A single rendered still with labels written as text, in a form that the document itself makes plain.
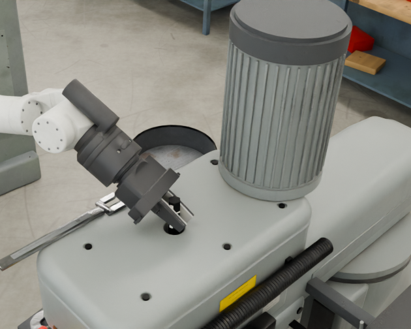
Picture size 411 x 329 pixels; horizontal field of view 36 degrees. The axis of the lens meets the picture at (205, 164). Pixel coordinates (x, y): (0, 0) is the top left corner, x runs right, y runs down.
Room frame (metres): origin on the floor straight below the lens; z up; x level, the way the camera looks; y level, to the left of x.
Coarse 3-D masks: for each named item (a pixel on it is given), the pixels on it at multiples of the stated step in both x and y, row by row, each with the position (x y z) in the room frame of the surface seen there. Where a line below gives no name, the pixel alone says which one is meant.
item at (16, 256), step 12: (96, 204) 0.84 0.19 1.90; (120, 204) 0.85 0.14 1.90; (84, 216) 0.81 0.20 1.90; (96, 216) 0.81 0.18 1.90; (60, 228) 0.78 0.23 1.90; (72, 228) 0.78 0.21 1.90; (36, 240) 0.74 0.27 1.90; (48, 240) 0.75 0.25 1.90; (24, 252) 0.72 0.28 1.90; (0, 264) 0.69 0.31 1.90; (12, 264) 0.69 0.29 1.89
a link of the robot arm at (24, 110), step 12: (24, 96) 0.93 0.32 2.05; (36, 96) 0.93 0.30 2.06; (48, 96) 0.94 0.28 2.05; (60, 96) 0.93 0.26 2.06; (96, 96) 0.93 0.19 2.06; (12, 108) 0.90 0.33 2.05; (24, 108) 0.90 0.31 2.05; (36, 108) 0.93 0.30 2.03; (48, 108) 0.93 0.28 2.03; (12, 120) 0.89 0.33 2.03; (24, 120) 0.89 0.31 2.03; (24, 132) 0.88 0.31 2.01
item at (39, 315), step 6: (36, 312) 1.23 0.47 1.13; (42, 312) 1.22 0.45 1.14; (30, 318) 1.20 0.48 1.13; (36, 318) 1.19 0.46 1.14; (42, 318) 1.20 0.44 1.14; (24, 324) 1.18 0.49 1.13; (30, 324) 1.18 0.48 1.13; (36, 324) 1.17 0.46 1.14; (42, 324) 1.18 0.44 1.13; (48, 324) 1.18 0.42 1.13
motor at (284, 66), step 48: (288, 0) 1.04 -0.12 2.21; (240, 48) 0.93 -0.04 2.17; (288, 48) 0.89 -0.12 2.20; (336, 48) 0.91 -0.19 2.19; (240, 96) 0.93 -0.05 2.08; (288, 96) 0.89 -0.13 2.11; (336, 96) 0.95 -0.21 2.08; (240, 144) 0.91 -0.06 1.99; (288, 144) 0.89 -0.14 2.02; (288, 192) 0.89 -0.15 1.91
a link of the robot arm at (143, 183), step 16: (112, 144) 0.83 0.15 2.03; (128, 144) 0.84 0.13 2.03; (96, 160) 0.82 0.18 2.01; (112, 160) 0.81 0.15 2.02; (128, 160) 0.82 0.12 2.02; (144, 160) 0.85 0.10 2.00; (96, 176) 0.82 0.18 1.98; (112, 176) 0.80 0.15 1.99; (128, 176) 0.80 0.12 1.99; (144, 176) 0.82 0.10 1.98; (160, 176) 0.83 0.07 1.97; (176, 176) 0.85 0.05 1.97; (128, 192) 0.79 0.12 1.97; (144, 192) 0.79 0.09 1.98; (160, 192) 0.80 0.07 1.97; (144, 208) 0.77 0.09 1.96
